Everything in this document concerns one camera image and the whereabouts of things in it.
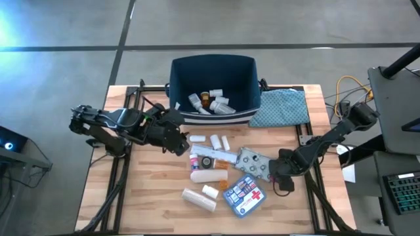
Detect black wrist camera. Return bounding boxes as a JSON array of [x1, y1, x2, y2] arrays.
[[278, 176, 295, 193], [160, 108, 185, 127]]

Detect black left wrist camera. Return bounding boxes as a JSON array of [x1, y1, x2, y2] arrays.
[[160, 108, 185, 127]]

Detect bandage roll red print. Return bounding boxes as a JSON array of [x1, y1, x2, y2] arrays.
[[181, 187, 217, 213]]

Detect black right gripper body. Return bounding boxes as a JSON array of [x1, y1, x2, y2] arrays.
[[277, 149, 301, 178]]

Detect black keyboard green keys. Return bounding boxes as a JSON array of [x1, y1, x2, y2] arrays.
[[382, 170, 420, 216]]

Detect yellow cable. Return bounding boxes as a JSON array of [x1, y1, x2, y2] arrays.
[[334, 75, 374, 119]]

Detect white blue printed ice pack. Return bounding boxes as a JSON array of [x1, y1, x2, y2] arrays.
[[234, 147, 275, 183]]

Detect white paper sheet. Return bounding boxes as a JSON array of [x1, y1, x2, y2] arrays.
[[336, 144, 357, 184]]

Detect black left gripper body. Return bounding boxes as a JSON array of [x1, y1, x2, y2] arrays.
[[144, 119, 184, 148]]

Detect black desk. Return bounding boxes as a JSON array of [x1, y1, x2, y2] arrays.
[[367, 65, 420, 155]]

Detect small bottle pink label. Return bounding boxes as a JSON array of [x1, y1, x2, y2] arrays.
[[189, 153, 200, 172]]

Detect black desk beam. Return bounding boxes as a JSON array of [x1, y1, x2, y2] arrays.
[[337, 134, 387, 168]]

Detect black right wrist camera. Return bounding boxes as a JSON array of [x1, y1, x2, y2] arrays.
[[278, 176, 295, 193]]

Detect navy white striped fabric basket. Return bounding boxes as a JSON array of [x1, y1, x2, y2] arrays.
[[165, 54, 263, 127]]

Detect clear plastic bottle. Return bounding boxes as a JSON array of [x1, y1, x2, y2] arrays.
[[188, 92, 211, 115], [209, 100, 237, 115]]

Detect blue first aid case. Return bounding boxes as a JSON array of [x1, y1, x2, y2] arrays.
[[222, 173, 267, 219]]

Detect dark tablet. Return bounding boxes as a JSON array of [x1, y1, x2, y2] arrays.
[[400, 117, 420, 134]]

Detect black monitor pole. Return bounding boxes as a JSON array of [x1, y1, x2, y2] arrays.
[[381, 42, 420, 79]]

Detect grey desk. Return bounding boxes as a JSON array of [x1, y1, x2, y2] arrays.
[[372, 150, 420, 236]]

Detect white long box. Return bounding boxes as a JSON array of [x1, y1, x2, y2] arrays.
[[190, 144, 239, 164]]

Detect grey metal stand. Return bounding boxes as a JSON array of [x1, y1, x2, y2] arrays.
[[0, 149, 53, 189]]

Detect black device blue light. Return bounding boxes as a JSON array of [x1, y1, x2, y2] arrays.
[[0, 126, 29, 153]]

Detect teal patterned cloth pouch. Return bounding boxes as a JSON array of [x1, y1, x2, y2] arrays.
[[248, 88, 311, 128]]

